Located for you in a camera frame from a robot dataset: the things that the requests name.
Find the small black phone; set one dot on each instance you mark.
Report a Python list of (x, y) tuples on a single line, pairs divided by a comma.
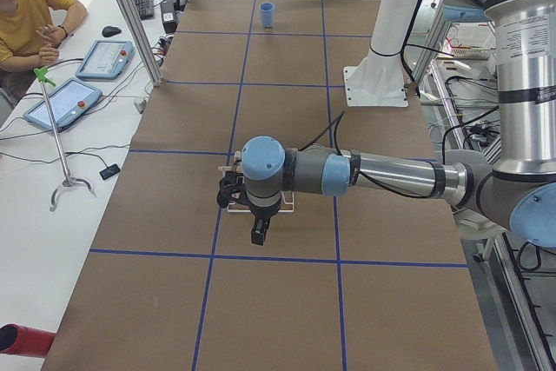
[(110, 171)]

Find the teach pendant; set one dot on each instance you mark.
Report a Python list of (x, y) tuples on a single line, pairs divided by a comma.
[(68, 101), (105, 60)]

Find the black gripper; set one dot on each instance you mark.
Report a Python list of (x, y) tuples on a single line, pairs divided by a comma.
[(261, 213)]

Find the teach pendant far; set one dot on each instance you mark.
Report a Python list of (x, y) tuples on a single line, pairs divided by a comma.
[(105, 60)]

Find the red cylinder tube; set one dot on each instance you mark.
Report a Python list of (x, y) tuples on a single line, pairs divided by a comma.
[(25, 341)]

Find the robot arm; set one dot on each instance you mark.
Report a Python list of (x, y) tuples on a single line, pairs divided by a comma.
[(385, 147)]

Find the white wire cup holder rack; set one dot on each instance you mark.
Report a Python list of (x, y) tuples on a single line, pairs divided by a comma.
[(287, 197)]

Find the teach pendant near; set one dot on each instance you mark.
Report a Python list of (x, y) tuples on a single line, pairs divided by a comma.
[(68, 101)]

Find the reacher grabber tool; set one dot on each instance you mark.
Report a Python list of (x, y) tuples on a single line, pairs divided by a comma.
[(69, 181)]

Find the person in yellow shirt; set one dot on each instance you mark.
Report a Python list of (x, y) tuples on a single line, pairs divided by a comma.
[(31, 33)]

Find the black power adapter box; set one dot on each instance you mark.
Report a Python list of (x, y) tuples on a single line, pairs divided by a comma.
[(168, 17)]

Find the black computer mouse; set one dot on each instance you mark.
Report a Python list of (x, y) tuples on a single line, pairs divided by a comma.
[(110, 31)]

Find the aluminium frame post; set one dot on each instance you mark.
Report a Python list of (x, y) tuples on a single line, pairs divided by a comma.
[(132, 19)]

